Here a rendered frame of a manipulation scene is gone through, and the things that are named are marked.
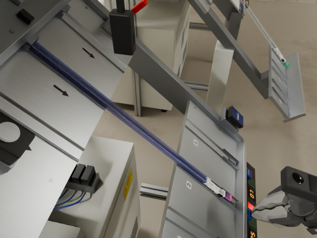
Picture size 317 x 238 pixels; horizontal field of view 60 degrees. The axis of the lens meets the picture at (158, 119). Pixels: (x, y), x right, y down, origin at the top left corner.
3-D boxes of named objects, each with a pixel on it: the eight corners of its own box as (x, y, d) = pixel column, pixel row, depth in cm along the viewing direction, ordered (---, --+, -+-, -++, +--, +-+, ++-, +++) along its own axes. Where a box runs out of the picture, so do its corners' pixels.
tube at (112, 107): (226, 196, 61) (230, 195, 60) (226, 202, 60) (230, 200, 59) (22, 36, 42) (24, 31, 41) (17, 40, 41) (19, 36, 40)
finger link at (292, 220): (273, 230, 57) (317, 223, 51) (269, 227, 56) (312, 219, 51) (271, 209, 60) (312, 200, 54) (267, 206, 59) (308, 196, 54)
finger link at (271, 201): (262, 223, 64) (302, 215, 59) (248, 211, 62) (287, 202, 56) (262, 210, 66) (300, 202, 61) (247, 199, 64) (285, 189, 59)
